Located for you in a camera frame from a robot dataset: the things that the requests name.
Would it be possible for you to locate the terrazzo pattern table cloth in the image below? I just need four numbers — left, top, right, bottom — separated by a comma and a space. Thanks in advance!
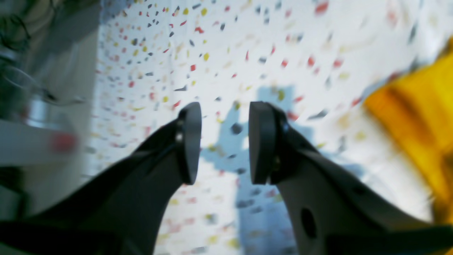
87, 0, 452, 255

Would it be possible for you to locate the yellow T-shirt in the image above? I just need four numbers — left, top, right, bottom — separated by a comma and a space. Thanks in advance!
364, 38, 453, 224

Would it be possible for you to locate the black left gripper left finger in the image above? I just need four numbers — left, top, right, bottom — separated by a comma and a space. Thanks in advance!
1, 102, 202, 255

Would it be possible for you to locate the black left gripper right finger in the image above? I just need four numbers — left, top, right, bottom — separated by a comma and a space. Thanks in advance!
248, 101, 452, 255

